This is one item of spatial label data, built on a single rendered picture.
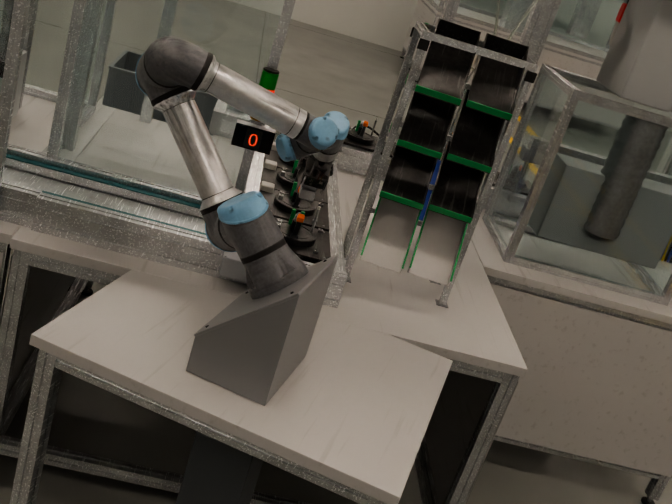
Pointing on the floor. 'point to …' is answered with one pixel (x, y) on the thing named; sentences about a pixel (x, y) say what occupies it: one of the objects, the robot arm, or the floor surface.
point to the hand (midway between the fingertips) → (310, 181)
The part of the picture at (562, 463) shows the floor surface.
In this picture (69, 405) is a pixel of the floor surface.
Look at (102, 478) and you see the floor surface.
